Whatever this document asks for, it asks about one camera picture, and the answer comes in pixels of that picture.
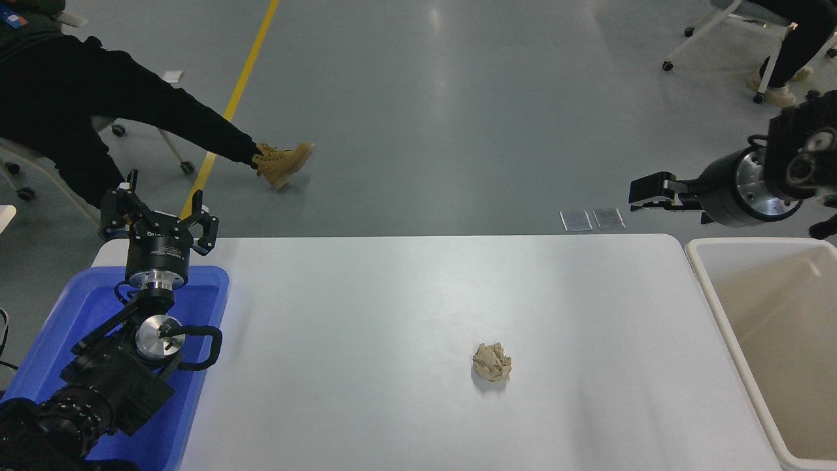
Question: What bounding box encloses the large pale bin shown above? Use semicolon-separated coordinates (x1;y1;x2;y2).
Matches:
685;236;837;471

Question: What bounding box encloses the crumpled tan paper ball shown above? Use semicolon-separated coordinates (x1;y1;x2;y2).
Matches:
472;342;513;382

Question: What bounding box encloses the grey wheeled office chair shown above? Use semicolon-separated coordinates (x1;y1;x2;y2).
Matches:
0;12;197;227

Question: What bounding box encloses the white wheeled office chair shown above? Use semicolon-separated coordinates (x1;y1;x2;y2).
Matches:
662;0;837;105

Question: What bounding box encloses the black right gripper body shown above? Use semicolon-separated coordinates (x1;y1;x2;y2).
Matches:
694;148;747;229

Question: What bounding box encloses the blue plastic tray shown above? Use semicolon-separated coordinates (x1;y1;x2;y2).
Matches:
0;264;231;471

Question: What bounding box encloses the seated person with pale shoes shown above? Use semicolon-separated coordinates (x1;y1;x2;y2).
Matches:
747;0;837;108

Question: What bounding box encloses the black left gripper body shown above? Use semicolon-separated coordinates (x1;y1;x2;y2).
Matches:
124;213;196;278

